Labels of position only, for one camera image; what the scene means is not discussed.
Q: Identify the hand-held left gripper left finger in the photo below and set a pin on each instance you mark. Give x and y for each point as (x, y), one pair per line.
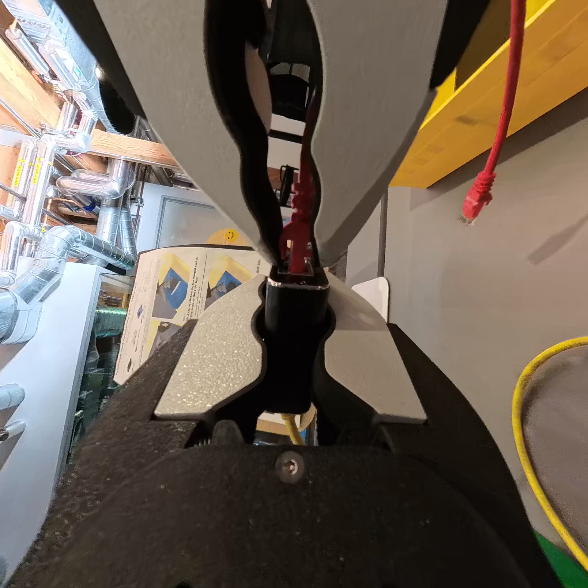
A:
(216, 358)

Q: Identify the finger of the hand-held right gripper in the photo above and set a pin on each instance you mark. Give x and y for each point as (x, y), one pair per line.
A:
(174, 69)
(376, 69)

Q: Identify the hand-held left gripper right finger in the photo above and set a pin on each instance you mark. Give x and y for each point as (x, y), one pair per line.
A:
(372, 367)

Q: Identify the black ethernet port adapter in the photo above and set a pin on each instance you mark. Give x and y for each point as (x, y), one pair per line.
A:
(296, 340)

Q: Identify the yellow plastic bin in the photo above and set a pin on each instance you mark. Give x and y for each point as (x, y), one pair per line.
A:
(505, 101)

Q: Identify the green plastic bin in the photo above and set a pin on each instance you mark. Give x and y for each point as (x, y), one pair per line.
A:
(565, 569)

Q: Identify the white stand base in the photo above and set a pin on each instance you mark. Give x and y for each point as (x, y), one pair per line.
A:
(372, 298)

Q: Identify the printed instruction sheet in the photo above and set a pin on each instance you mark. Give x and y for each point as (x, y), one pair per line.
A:
(174, 294)

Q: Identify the yellow smiley sticker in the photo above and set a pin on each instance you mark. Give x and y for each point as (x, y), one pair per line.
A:
(231, 235)

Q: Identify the white door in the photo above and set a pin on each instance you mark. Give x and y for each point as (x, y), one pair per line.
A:
(183, 220)

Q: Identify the rectangular silver duct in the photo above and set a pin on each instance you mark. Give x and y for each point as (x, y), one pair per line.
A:
(59, 36)

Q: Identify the corrugated silver duct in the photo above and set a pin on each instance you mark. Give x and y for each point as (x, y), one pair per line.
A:
(69, 248)

